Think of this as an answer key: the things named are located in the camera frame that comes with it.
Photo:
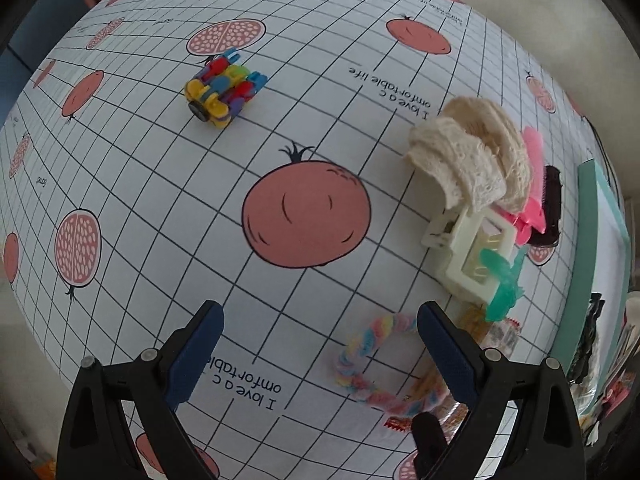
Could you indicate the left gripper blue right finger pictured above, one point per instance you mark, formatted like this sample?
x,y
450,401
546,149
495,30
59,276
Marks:
x,y
545,440

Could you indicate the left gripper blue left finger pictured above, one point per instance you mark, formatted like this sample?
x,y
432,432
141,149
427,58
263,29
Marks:
x,y
121,420

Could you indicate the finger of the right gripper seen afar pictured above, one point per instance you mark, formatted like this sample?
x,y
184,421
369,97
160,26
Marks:
x,y
431,447

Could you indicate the biscuit snack packet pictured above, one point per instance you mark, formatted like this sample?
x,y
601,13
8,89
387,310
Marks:
x,y
451,386

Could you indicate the teal plastic toy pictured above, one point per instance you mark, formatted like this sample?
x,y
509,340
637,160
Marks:
x,y
507,275

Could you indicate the cream plastic hair claw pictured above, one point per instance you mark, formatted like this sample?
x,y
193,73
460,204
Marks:
x,y
458,237

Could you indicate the pink hair roller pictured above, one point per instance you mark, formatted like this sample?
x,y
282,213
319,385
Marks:
x,y
532,216

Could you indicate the black toy car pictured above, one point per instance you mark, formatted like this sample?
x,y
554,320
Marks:
x,y
552,209

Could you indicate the cream lace scrunchie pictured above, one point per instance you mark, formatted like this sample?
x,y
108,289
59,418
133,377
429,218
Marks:
x,y
475,153

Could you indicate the multicolour block toy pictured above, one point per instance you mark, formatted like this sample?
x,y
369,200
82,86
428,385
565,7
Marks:
x,y
220,90

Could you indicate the black toy dinosaur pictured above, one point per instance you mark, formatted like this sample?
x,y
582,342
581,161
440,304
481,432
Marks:
x,y
580,365

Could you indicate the teal shallow box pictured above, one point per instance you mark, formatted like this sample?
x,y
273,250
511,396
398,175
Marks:
x,y
602,264

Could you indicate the pomegranate grid tablecloth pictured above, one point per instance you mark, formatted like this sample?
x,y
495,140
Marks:
x,y
123,212

